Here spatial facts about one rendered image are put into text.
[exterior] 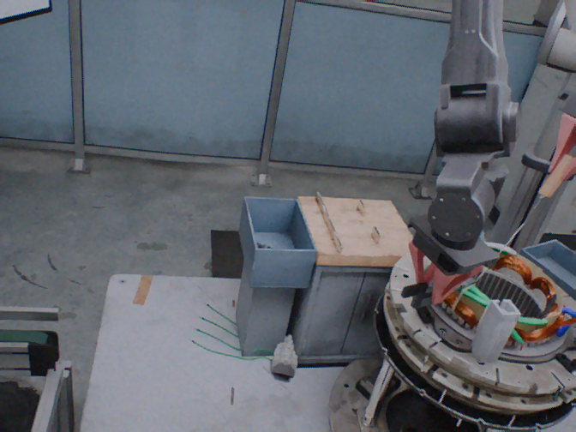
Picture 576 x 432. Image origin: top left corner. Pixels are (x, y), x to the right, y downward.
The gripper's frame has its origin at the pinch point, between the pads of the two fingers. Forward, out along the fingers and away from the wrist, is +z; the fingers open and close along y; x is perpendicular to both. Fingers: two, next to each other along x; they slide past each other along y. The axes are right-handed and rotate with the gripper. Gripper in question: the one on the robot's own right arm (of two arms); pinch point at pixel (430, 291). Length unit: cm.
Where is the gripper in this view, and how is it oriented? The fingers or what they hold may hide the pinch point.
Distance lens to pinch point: 78.5
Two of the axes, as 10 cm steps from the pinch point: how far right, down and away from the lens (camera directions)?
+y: 4.7, 5.6, -6.8
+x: 8.6, -1.5, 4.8
